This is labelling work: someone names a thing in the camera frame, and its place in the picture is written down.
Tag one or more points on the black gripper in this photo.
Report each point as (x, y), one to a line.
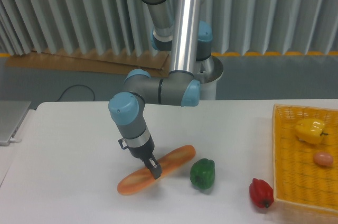
(145, 152)

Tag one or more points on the orange baguette bread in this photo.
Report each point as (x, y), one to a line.
(142, 178)

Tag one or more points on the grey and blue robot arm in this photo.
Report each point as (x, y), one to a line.
(178, 29)

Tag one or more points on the yellow wicker basket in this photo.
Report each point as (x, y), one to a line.
(298, 180)

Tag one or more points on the green bell pepper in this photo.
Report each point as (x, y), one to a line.
(202, 174)

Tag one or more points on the brown cardboard sheet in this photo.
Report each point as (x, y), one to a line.
(92, 62)

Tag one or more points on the red bell pepper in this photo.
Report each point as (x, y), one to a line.
(261, 193)

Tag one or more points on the silver laptop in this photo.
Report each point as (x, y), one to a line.
(12, 115)

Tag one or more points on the grey pleated curtain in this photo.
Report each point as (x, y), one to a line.
(240, 26)

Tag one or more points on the yellow bell pepper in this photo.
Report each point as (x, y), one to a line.
(310, 130)

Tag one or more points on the brown egg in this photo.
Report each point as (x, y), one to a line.
(323, 159)

